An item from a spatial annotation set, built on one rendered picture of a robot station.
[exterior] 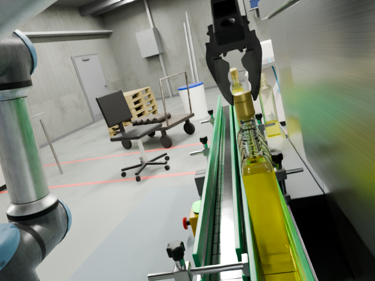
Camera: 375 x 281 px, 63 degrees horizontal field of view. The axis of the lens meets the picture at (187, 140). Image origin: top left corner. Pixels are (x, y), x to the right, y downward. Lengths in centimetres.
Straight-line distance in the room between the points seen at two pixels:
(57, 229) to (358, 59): 72
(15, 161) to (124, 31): 1135
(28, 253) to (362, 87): 67
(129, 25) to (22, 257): 1136
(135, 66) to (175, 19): 233
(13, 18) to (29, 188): 38
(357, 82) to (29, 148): 64
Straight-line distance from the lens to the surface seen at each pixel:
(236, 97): 57
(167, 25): 1124
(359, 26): 35
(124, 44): 1205
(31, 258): 77
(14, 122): 74
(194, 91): 619
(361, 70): 36
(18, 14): 55
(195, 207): 94
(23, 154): 76
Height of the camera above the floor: 128
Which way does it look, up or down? 15 degrees down
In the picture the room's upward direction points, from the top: 15 degrees counter-clockwise
